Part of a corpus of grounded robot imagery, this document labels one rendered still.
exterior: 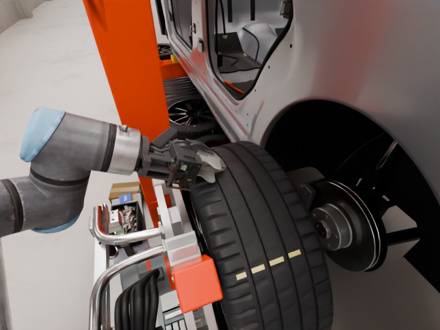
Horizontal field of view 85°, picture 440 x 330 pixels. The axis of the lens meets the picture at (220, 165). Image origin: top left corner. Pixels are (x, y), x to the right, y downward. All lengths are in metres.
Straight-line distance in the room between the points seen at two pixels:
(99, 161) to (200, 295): 0.28
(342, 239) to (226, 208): 0.48
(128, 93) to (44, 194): 0.44
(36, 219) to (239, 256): 0.36
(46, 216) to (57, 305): 1.45
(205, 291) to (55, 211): 0.29
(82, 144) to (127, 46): 0.41
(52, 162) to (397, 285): 1.95
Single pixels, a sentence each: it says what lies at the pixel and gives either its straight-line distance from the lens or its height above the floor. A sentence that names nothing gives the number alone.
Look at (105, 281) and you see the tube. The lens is 0.67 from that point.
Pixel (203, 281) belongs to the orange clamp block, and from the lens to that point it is 0.46.
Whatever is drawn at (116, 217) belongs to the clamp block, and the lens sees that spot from 0.84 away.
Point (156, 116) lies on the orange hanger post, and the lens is 0.87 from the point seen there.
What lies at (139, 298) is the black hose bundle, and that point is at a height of 1.05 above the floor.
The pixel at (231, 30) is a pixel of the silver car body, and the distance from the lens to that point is 2.93.
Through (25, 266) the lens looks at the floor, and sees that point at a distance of 2.18.
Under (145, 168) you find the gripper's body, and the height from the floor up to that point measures 1.29.
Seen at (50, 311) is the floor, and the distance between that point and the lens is 1.92.
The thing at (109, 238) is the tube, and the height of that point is 1.01.
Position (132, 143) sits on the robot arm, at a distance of 0.45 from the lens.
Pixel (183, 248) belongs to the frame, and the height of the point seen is 1.12.
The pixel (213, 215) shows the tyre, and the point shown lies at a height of 1.16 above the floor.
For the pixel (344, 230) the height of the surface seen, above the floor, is 0.91.
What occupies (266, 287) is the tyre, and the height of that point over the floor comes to 1.08.
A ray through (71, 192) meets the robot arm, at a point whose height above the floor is 1.27.
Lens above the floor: 1.57
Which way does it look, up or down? 41 degrees down
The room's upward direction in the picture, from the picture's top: straight up
